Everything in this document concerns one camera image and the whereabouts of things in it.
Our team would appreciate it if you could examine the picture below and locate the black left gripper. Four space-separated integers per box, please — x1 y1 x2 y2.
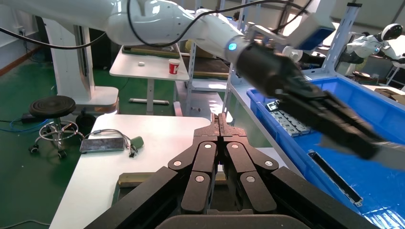
235 42 384 161

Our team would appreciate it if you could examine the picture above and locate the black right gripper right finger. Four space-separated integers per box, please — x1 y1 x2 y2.
220 113 380 229

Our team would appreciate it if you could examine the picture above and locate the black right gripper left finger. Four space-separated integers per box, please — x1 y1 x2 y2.
85 113 222 229

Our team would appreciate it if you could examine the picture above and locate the grey perforated metal part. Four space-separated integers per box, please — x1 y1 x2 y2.
319 135 405 172

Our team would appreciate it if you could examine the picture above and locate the flat grey metal part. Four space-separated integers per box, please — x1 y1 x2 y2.
271 110 302 137
281 109 313 134

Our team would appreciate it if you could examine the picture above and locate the long black metal part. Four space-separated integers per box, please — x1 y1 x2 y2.
307 150 364 208

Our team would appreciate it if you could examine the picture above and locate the blue plastic bin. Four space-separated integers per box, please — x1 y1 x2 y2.
246 76 405 229

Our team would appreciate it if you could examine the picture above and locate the white background table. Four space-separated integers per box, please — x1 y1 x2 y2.
363 83 405 95

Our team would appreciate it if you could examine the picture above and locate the open cardboard box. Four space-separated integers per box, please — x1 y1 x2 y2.
374 87 405 105

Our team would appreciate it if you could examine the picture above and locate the small green object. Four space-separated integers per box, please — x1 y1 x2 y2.
130 135 145 153

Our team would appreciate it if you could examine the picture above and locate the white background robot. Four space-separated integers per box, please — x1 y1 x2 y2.
345 23 405 64

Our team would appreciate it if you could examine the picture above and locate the white metal shelf rack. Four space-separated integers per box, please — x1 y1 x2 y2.
174 0 363 177

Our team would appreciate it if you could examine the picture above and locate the dark smartphone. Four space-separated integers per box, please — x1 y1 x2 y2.
79 136 126 155

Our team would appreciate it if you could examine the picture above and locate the clear plastic film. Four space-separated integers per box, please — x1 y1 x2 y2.
363 205 405 229

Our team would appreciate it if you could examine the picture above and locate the black tray with brass edges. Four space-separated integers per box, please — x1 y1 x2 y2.
181 55 232 80
121 44 181 60

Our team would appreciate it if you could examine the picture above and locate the red paper cup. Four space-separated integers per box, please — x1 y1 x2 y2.
168 58 181 75

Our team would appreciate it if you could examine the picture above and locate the white side table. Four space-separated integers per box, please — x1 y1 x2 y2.
109 46 191 116

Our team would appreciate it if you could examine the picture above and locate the black round bucket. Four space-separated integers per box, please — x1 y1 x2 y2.
75 109 97 136

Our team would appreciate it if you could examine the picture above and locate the black round rolling stool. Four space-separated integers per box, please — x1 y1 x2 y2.
28 95 85 159

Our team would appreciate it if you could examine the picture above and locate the white robot torso column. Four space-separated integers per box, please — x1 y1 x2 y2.
40 17 120 115

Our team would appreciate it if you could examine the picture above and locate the grey charging cable bundle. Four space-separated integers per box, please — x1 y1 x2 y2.
84 128 137 159

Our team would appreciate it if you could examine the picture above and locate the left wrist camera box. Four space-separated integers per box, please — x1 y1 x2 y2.
286 0 337 51

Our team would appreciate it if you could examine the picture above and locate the silver left camera bracket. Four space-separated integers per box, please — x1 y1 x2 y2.
246 21 296 45

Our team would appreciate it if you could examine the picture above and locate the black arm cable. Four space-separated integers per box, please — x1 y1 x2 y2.
0 0 312 51

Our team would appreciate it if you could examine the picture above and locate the blue floor cable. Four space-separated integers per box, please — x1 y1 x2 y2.
0 117 43 134

